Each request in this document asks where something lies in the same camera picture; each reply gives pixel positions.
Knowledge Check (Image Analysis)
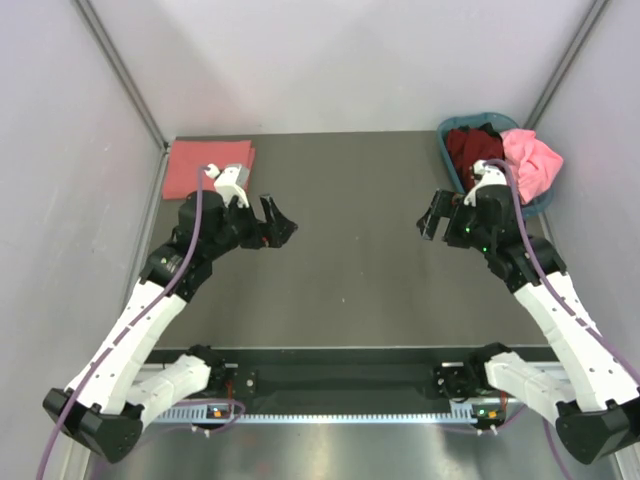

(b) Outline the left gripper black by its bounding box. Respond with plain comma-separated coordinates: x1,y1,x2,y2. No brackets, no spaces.
205,194,297,260

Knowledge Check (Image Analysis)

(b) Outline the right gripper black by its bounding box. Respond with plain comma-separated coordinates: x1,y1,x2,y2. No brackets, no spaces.
417,188,495,255

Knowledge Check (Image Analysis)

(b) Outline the dark red t-shirt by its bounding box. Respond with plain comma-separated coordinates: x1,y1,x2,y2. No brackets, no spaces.
445,122,504,192

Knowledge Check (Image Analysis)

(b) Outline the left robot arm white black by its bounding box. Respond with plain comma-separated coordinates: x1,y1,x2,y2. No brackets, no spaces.
43,190,298,464

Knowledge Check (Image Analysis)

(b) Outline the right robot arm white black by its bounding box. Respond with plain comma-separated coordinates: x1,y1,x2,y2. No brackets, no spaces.
416,185,639,465

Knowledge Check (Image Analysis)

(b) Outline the pink t-shirt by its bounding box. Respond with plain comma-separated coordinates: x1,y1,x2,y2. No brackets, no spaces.
501,129,564,205

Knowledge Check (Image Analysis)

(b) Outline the folded coral red t-shirt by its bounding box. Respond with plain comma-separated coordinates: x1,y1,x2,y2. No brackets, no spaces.
162,140,256,200

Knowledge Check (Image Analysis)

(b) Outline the teal plastic basket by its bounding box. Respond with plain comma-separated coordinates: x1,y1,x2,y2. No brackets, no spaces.
436,112,554,219

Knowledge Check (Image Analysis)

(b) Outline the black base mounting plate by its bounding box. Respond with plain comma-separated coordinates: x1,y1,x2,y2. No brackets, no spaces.
196,347,498,414

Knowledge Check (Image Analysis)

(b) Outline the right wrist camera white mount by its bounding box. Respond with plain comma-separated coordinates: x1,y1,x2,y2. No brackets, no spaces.
464,159,508,207

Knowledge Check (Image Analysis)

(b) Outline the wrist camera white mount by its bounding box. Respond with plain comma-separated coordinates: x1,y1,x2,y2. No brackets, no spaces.
203,164,250,208
464,159,508,207

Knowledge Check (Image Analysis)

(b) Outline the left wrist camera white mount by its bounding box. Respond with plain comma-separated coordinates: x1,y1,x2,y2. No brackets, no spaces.
203,164,250,208

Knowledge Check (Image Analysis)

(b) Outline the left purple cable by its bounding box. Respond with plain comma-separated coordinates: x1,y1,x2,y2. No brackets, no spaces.
34,164,246,480

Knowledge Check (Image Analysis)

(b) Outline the purple cable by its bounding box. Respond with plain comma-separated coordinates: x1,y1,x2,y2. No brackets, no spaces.
34,164,246,480
444,158,640,480

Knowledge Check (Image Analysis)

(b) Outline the grey slotted cable duct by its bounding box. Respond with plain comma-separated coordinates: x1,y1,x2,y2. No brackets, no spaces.
155,403,506,425

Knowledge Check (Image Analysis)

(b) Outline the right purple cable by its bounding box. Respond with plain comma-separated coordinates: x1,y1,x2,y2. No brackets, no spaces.
444,158,640,480

